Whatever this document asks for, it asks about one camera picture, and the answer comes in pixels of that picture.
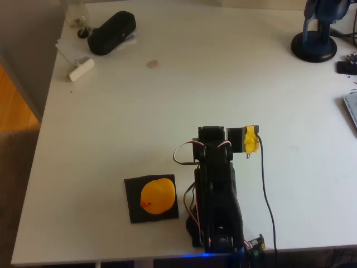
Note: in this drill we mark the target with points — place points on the black fabric pouch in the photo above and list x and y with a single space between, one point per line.
111 33

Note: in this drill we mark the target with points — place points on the small bare circuit board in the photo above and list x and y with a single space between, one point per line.
352 57

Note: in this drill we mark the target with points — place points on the flat black device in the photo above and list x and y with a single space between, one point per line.
347 67

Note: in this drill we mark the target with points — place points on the grey laptop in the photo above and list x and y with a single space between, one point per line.
352 109

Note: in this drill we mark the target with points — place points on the small controller board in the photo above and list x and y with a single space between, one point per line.
256 243

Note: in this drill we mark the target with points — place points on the small black cap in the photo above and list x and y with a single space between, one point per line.
83 33

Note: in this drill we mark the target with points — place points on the yellow rubber duck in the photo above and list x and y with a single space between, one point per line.
157 195

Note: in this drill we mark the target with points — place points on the white plug charger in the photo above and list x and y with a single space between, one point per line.
81 69

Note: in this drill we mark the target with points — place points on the clear glass bottle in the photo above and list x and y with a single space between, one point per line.
76 16

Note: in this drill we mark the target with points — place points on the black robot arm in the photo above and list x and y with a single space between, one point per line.
220 195

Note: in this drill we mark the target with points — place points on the black cardboard square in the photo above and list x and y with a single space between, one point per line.
134 201

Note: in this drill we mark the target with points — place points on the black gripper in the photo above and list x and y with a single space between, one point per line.
211 132

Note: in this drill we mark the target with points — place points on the blue table clamp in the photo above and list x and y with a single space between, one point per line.
237 259

